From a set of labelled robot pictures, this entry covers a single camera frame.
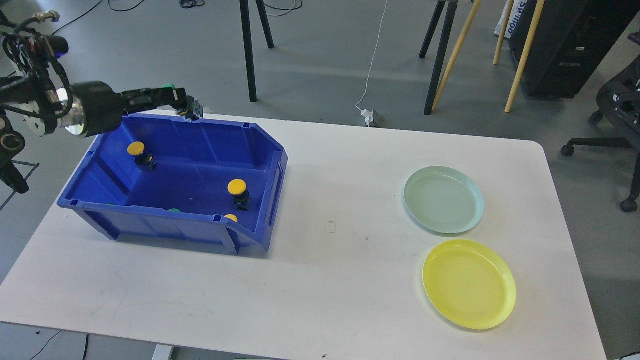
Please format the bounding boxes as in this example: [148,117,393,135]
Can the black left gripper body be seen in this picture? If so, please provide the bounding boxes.
[65,81,176,138]

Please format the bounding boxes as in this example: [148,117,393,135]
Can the yellow push button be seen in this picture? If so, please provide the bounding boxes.
[126,141,156,172]
[227,178,250,211]

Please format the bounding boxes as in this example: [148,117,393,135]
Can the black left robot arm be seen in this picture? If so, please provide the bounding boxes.
[0,10,204,194]

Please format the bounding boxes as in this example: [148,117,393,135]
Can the yellow push button front edge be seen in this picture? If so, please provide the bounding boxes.
[224,214,239,223]

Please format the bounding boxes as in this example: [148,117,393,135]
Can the light green plate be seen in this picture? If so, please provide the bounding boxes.
[403,166,485,236]

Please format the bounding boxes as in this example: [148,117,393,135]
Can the yellow plate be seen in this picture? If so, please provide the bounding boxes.
[422,239,517,331]

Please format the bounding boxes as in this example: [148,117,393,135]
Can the blue plastic storage bin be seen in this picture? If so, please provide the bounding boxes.
[57,113,288,255]

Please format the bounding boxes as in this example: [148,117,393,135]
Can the black tripod stand left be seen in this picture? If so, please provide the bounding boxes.
[238,0,275,103]

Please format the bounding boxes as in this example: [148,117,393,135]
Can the black tripod stand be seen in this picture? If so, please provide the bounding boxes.
[238,0,275,103]
[419,0,458,116]

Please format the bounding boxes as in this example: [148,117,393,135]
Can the black tripod stand right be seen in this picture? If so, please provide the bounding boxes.
[419,0,458,116]

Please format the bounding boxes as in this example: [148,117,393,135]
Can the wooden easel legs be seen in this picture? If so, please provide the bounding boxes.
[431,0,546,113]

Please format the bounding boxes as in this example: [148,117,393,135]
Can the white printed bag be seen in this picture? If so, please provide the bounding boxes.
[494,0,528,39]

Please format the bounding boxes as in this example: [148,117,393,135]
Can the black cabinet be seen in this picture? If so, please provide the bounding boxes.
[519,0,640,99]

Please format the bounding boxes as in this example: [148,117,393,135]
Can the black office chair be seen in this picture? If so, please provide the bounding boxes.
[561,32,640,213]

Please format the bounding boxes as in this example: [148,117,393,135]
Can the black floor cable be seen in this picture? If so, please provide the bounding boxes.
[50,0,304,18]

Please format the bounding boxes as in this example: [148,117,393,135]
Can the white cable with plug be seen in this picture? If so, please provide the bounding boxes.
[355,0,389,128]

